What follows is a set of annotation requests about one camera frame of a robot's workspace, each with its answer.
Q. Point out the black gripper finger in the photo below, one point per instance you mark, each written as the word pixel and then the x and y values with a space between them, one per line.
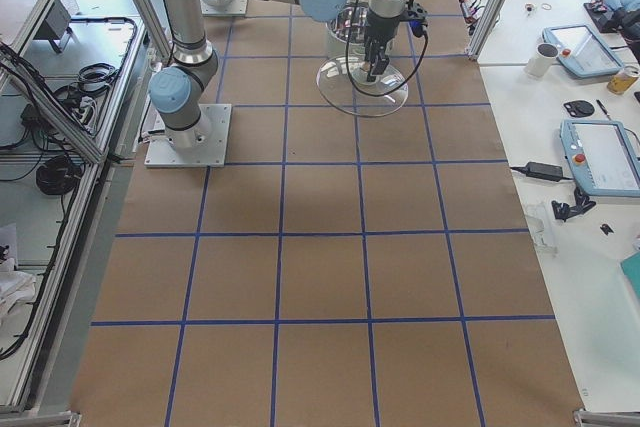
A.
pixel 382 62
pixel 370 60

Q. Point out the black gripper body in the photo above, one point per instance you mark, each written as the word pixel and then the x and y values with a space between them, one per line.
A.
pixel 379 28

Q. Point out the glass pot lid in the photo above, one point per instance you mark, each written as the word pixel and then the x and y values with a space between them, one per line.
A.
pixel 343 83

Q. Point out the pale green cooking pot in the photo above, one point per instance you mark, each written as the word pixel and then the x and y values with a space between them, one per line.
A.
pixel 348 28

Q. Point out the white paper cup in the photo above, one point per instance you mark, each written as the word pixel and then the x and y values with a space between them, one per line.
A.
pixel 544 56

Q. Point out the black power adapter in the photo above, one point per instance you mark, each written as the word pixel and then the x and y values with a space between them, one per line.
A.
pixel 542 171

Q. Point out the upper teach pendant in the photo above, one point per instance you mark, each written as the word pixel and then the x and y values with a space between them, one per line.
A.
pixel 583 52

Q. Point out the teach pendant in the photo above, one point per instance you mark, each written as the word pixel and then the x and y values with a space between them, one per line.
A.
pixel 601 157
pixel 583 52

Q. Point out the black round disc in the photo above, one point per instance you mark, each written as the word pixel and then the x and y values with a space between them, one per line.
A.
pixel 579 108

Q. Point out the clear plastic box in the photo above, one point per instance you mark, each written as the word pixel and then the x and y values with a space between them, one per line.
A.
pixel 540 228

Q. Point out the lower teach pendant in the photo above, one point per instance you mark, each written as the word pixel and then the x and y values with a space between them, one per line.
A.
pixel 601 157

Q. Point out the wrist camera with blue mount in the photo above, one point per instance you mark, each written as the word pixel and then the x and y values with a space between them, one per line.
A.
pixel 416 17

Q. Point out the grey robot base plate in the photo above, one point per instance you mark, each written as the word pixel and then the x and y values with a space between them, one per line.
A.
pixel 205 144

